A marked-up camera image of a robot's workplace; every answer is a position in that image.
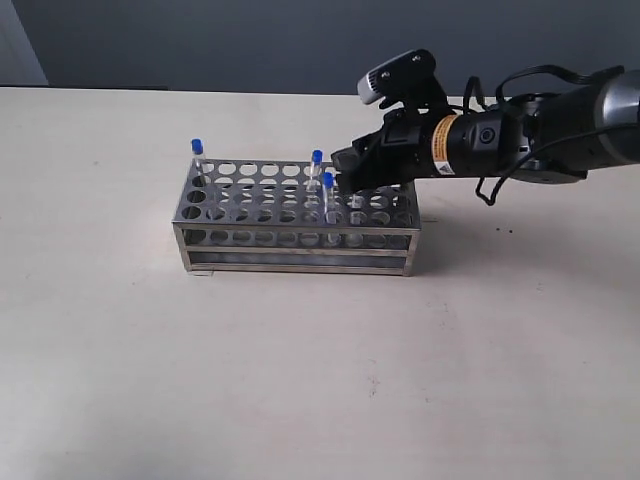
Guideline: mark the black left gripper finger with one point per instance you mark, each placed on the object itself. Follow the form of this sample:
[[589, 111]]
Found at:
[[353, 178]]

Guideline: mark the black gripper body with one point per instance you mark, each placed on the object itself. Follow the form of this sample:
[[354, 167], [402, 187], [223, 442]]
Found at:
[[397, 152]]

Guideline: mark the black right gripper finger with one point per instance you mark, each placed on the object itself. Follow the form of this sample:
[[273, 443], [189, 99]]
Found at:
[[355, 157]]

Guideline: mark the blue-capped test tube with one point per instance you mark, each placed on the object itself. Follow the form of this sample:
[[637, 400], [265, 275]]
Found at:
[[313, 184], [330, 215], [357, 217], [199, 159]]

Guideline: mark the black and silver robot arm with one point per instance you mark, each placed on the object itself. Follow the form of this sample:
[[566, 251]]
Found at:
[[546, 138]]

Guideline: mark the stainless steel test tube rack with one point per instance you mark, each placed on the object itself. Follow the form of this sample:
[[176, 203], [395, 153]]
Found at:
[[251, 216]]

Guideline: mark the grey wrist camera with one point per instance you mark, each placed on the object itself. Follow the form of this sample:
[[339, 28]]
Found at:
[[396, 76]]

